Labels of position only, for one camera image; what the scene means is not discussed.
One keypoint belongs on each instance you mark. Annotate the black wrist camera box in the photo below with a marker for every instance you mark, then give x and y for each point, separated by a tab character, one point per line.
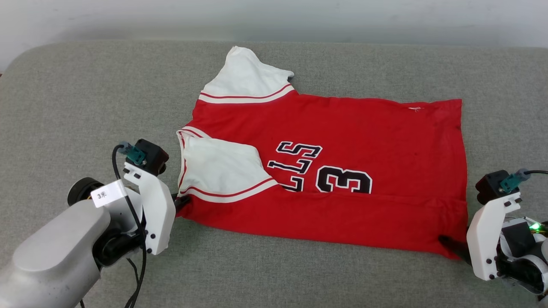
488	186
152	156

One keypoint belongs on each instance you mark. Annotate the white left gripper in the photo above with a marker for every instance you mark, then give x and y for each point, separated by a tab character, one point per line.
156	214

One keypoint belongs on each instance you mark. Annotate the red and white basketball jersey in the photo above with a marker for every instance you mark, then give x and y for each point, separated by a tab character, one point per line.
364	128

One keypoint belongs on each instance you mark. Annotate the white paper label tag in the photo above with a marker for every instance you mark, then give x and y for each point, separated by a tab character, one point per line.
107	194

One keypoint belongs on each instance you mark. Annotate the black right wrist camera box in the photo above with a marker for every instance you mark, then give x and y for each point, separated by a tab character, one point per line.
488	186

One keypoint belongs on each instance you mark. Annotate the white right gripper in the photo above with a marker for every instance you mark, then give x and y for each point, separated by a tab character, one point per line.
486	239

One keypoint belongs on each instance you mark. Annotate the grey fabric sofa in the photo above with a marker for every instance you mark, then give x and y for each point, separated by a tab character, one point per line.
85	107

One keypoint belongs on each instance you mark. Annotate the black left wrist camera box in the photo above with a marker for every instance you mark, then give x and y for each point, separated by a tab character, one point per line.
152	156

